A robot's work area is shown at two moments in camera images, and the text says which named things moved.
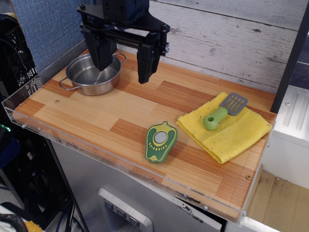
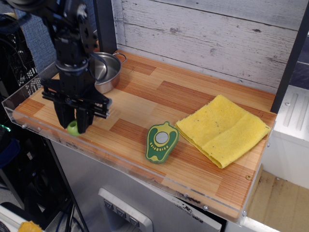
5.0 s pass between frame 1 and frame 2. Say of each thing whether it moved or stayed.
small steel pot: stayed
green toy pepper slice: stayed
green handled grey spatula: moved
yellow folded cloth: stayed
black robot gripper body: moved
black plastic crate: stayed
